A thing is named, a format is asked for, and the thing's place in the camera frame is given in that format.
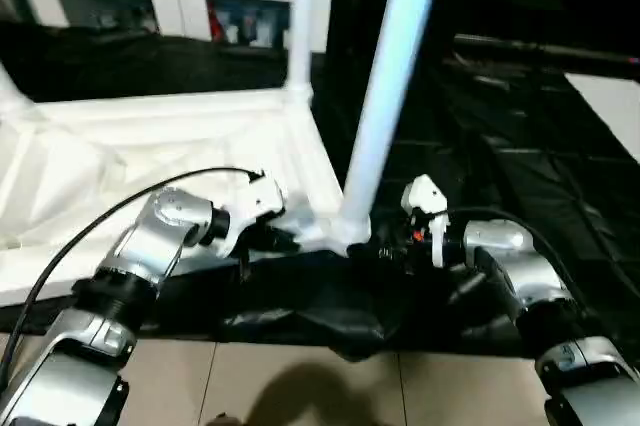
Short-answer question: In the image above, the white plastic table top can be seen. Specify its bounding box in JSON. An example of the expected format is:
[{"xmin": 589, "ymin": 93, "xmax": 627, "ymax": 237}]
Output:
[{"xmin": 0, "ymin": 85, "xmax": 372, "ymax": 308}]

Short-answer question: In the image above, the white plastic table leg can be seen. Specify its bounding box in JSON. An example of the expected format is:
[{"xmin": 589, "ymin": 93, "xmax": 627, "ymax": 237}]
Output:
[
  {"xmin": 285, "ymin": 0, "xmax": 320, "ymax": 100},
  {"xmin": 340, "ymin": 0, "xmax": 450, "ymax": 243},
  {"xmin": 0, "ymin": 63, "xmax": 35, "ymax": 120}
]

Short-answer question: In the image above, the black plastic mat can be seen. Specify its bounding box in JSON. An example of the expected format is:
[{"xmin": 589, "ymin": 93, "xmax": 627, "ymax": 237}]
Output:
[{"xmin": 0, "ymin": 20, "xmax": 640, "ymax": 362}]

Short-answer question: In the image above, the black flat screen television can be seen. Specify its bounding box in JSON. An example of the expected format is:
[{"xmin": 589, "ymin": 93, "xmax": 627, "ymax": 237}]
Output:
[{"xmin": 453, "ymin": 0, "xmax": 640, "ymax": 73}]

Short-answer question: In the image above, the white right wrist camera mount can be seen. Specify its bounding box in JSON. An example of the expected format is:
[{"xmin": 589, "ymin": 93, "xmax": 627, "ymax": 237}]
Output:
[{"xmin": 402, "ymin": 174, "xmax": 452, "ymax": 268}]

